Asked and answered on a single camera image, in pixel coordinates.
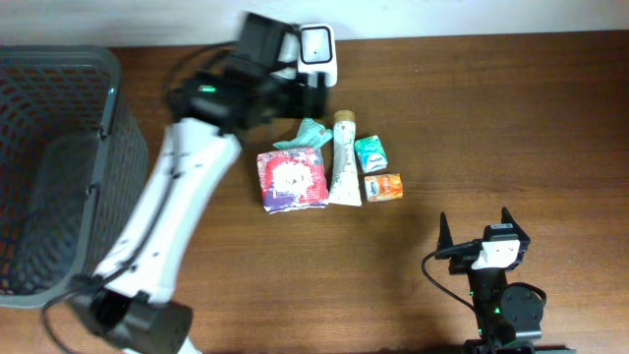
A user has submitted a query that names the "grey plastic basket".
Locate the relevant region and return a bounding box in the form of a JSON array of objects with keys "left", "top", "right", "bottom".
[{"left": 1, "top": 46, "right": 148, "bottom": 309}]

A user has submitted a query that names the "red purple tissue pack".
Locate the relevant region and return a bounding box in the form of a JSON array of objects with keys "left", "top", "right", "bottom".
[{"left": 257, "top": 147, "right": 329, "bottom": 214}]

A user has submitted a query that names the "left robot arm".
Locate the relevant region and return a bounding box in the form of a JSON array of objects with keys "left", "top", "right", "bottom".
[{"left": 69, "top": 13, "right": 337, "bottom": 353}]

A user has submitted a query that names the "orange small tissue pack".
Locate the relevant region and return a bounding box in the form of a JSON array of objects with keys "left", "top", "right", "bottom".
[{"left": 365, "top": 174, "right": 403, "bottom": 203}]

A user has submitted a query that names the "white cream tube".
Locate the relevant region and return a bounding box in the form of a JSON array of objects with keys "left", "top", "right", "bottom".
[{"left": 328, "top": 110, "right": 362, "bottom": 207}]

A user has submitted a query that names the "green small tissue pack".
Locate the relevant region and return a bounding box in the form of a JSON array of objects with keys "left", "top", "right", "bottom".
[{"left": 354, "top": 135, "right": 388, "bottom": 174}]

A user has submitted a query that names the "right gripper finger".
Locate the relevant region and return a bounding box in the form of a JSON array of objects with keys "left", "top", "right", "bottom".
[
  {"left": 436, "top": 211, "right": 453, "bottom": 250},
  {"left": 501, "top": 206, "right": 529, "bottom": 239}
]

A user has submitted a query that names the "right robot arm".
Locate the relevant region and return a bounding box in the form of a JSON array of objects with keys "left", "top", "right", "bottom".
[{"left": 434, "top": 208, "right": 546, "bottom": 353}]

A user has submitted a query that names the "teal wet wipes pack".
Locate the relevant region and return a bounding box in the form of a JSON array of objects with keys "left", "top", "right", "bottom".
[{"left": 273, "top": 118, "right": 333, "bottom": 149}]

